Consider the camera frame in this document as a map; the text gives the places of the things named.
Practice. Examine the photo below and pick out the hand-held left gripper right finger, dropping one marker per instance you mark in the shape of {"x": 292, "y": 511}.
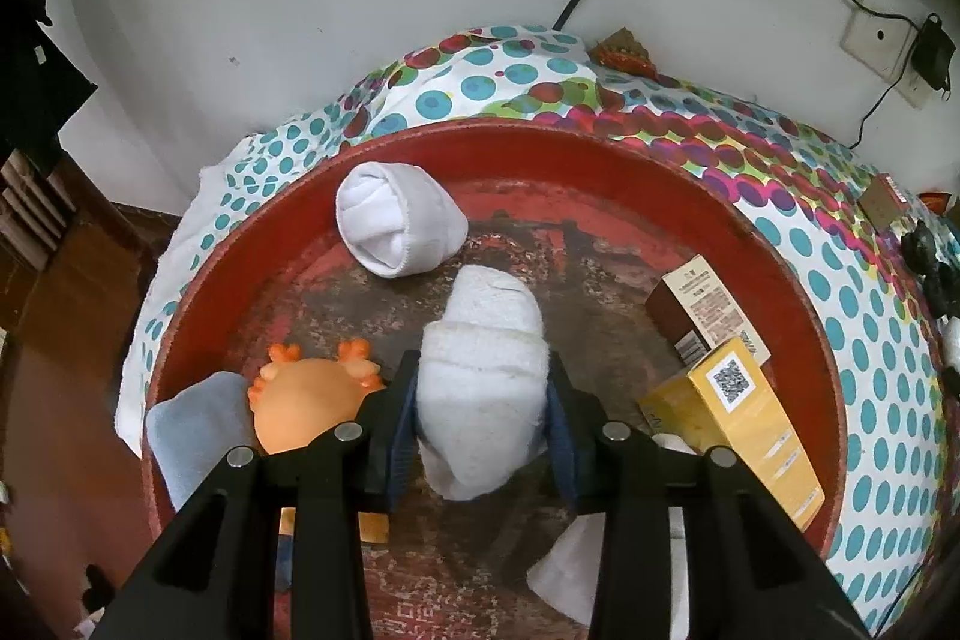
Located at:
{"x": 564, "y": 452}

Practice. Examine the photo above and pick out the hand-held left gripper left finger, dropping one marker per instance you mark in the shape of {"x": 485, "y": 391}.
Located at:
{"x": 397, "y": 452}

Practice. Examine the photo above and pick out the orange axolotl toy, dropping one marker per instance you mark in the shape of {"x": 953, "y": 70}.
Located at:
{"x": 307, "y": 400}

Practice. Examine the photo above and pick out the fluffy white sock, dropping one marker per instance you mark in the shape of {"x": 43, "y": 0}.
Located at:
{"x": 480, "y": 385}

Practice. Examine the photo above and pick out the red round tray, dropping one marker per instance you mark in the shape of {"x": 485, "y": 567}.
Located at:
{"x": 585, "y": 280}

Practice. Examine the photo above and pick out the flat white cloth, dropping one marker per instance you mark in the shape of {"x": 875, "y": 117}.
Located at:
{"x": 574, "y": 572}

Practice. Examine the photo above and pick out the yellow box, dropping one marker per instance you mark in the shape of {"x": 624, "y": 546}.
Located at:
{"x": 750, "y": 415}

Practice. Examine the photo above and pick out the brown and white box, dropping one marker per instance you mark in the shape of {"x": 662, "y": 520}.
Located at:
{"x": 697, "y": 302}

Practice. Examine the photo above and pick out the blue rolled sock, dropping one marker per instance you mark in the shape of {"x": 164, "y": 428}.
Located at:
{"x": 187, "y": 430}

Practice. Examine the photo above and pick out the smooth white rolled sock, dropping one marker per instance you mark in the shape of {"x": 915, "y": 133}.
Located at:
{"x": 390, "y": 212}

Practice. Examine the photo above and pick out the polka dot tablecloth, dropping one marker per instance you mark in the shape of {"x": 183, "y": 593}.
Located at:
{"x": 862, "y": 385}

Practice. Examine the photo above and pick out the small black object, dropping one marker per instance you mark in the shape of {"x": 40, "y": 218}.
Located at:
{"x": 97, "y": 587}

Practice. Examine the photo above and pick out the small brown box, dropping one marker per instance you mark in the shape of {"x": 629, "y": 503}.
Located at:
{"x": 881, "y": 201}

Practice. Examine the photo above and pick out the brown snack packet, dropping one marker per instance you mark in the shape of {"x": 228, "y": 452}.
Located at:
{"x": 622, "y": 51}

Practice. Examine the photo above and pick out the black knobby object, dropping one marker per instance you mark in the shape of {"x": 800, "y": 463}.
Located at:
{"x": 922, "y": 250}

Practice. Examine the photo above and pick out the orange packet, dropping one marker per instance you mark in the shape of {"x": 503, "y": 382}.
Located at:
{"x": 937, "y": 201}

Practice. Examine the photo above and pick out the black furniture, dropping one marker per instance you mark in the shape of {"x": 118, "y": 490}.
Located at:
{"x": 37, "y": 85}

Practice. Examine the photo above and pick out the black power adapter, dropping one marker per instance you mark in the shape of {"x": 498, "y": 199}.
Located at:
{"x": 934, "y": 55}

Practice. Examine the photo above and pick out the wooden carved rail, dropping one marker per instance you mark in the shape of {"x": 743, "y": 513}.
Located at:
{"x": 30, "y": 205}

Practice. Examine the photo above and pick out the white wall socket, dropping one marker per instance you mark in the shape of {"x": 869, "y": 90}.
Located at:
{"x": 870, "y": 36}

